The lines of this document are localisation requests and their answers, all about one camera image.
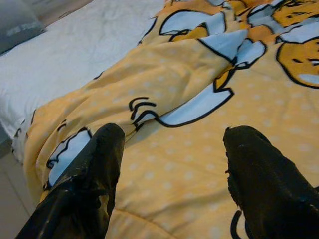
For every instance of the yellow cartoon print blanket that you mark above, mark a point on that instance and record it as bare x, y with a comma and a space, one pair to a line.
187, 161

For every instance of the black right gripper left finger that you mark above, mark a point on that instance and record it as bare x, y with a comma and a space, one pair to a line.
87, 179

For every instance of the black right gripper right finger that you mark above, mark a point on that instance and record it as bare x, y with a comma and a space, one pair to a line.
264, 184

